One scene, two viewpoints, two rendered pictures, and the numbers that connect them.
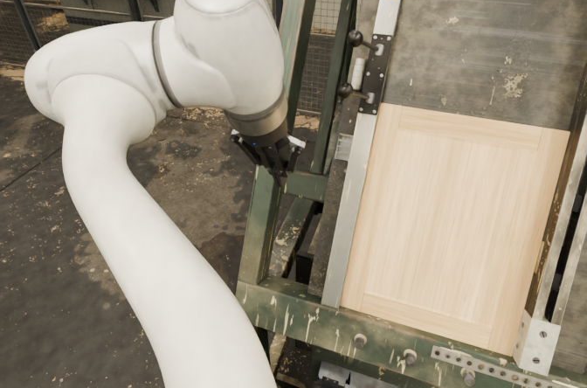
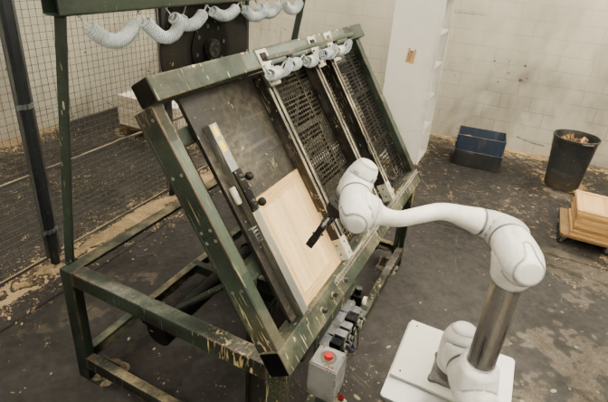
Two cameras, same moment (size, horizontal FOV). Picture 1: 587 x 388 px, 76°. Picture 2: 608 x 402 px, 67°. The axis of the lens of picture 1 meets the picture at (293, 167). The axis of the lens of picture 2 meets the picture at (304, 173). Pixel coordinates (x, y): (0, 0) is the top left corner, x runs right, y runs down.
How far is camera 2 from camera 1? 1.70 m
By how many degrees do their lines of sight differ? 70
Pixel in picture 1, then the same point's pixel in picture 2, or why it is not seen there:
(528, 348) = (346, 250)
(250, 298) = (288, 352)
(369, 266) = (299, 278)
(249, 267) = (276, 337)
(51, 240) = not seen: outside the picture
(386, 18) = (231, 161)
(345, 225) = (284, 269)
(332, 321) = (312, 316)
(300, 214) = (204, 326)
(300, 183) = not seen: hidden behind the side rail
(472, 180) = (292, 208)
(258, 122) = not seen: hidden behind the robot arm
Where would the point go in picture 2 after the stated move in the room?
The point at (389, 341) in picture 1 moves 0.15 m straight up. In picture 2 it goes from (327, 298) to (329, 272)
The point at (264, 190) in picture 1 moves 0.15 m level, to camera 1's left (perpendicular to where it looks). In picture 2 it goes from (252, 289) to (242, 314)
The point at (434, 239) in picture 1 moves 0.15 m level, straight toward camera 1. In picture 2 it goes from (301, 243) to (327, 254)
